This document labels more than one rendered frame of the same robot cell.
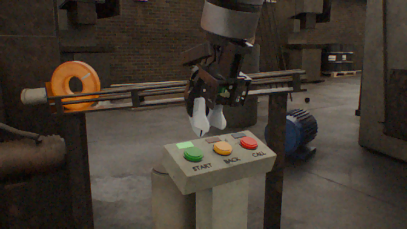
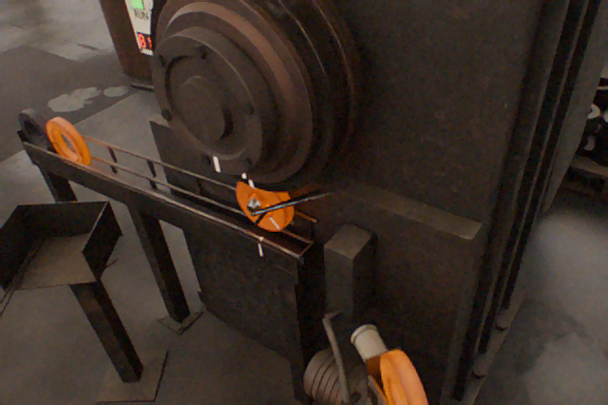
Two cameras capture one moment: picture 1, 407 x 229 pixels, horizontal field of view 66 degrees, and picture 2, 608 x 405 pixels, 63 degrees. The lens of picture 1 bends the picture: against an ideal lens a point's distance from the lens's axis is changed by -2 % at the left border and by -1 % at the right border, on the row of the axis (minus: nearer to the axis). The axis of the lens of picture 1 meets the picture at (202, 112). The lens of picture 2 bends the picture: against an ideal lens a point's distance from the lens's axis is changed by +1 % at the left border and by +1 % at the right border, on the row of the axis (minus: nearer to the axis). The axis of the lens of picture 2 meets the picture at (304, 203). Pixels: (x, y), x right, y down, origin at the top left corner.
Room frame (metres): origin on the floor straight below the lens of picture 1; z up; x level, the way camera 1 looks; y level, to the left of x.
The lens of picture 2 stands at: (0.73, 0.02, 1.55)
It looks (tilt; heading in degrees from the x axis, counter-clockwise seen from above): 39 degrees down; 72
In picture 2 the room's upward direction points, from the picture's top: 5 degrees counter-clockwise
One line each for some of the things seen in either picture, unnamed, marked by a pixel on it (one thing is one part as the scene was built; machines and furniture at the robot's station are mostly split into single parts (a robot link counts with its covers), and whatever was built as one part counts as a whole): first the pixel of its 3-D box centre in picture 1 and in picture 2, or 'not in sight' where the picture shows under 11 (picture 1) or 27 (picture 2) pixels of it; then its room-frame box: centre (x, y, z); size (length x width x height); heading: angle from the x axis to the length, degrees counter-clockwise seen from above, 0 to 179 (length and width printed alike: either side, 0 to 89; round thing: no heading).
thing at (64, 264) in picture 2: not in sight; (93, 311); (0.40, 1.20, 0.36); 0.26 x 0.20 x 0.72; 158
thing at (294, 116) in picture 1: (295, 131); not in sight; (2.49, -0.75, 0.17); 0.57 x 0.31 x 0.34; 143
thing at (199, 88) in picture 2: not in sight; (211, 106); (0.85, 0.87, 1.11); 0.28 x 0.06 x 0.28; 123
